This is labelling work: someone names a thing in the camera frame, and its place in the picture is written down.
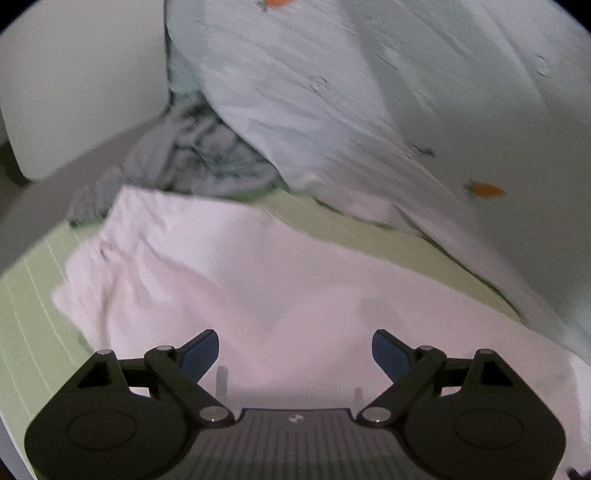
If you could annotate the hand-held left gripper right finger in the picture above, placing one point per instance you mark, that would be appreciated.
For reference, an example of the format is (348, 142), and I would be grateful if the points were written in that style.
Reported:
(388, 353)

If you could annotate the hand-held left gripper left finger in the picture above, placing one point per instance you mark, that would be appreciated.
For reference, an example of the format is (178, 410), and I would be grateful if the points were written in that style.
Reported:
(202, 353)

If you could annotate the white cloth garment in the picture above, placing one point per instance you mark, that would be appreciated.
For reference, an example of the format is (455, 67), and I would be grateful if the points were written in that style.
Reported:
(277, 286)

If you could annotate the green striped bed mat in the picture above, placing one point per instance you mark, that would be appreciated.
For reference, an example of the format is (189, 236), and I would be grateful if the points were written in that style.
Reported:
(27, 323)

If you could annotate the grey striped garment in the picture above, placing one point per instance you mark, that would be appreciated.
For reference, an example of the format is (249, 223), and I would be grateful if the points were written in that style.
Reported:
(207, 152)

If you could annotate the carrot print quilt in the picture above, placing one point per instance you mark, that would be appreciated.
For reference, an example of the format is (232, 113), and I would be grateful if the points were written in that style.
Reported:
(415, 92)

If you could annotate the grey bed frame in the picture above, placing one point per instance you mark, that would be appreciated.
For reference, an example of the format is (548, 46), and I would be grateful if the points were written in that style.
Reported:
(46, 207)

